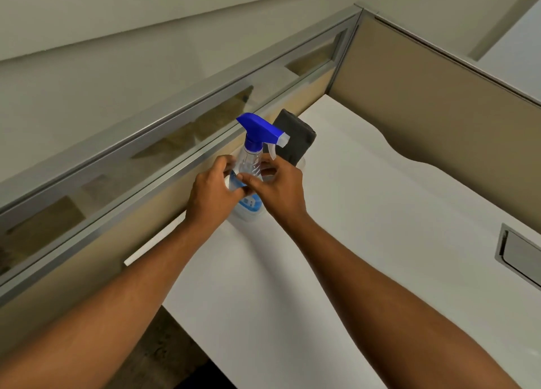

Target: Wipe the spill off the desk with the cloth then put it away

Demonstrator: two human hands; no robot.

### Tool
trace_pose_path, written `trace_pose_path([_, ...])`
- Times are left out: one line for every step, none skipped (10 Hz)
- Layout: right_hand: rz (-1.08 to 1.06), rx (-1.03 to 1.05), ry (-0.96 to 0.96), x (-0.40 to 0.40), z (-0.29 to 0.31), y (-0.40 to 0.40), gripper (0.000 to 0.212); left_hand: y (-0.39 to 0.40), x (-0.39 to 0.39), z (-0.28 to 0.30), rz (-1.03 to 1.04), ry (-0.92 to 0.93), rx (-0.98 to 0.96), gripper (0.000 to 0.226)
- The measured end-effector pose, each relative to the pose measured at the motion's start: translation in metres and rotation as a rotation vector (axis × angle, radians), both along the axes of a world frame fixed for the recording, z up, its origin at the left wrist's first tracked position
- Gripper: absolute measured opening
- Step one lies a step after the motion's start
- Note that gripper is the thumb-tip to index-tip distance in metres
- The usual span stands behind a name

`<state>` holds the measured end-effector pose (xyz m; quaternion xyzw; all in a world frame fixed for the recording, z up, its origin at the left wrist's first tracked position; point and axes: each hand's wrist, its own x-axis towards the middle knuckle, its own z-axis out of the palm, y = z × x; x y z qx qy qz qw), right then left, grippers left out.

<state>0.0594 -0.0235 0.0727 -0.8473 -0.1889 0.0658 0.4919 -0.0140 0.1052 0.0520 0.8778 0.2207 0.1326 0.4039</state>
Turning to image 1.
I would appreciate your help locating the person's left hand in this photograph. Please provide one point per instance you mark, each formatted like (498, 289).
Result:
(207, 198)

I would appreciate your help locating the person's right hand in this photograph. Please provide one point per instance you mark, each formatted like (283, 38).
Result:
(283, 194)

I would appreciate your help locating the dark grey cleaning cloth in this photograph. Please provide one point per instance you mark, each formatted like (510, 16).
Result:
(296, 137)

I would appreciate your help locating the blue spray bottle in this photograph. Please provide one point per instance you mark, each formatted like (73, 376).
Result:
(255, 126)

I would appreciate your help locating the person's right forearm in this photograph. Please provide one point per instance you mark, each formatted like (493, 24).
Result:
(389, 308)

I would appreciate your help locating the person's left forearm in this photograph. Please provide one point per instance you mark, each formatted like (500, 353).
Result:
(97, 312)

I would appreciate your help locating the clear plastic container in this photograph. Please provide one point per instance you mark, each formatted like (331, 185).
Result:
(301, 163)

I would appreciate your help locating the beige fabric cubicle partition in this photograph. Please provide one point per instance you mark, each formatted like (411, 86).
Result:
(422, 105)

